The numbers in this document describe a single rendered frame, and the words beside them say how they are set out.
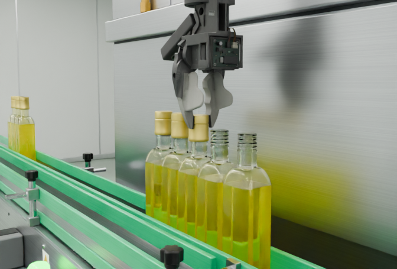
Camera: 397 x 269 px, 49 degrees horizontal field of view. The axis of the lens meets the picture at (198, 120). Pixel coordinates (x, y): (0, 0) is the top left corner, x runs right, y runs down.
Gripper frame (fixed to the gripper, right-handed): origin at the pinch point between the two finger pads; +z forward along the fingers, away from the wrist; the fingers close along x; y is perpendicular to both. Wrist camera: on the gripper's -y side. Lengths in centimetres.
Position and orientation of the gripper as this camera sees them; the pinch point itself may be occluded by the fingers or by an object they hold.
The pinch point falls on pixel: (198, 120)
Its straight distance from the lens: 74.5
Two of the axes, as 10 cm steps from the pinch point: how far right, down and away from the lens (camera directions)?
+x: 8.1, -0.5, 5.8
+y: 5.9, 0.7, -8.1
